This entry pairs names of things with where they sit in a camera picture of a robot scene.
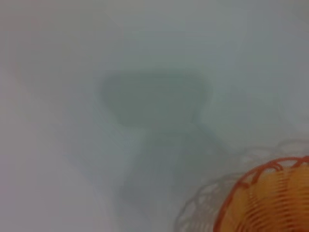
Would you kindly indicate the white tablecloth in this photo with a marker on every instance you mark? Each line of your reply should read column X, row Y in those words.
column 72, row 72

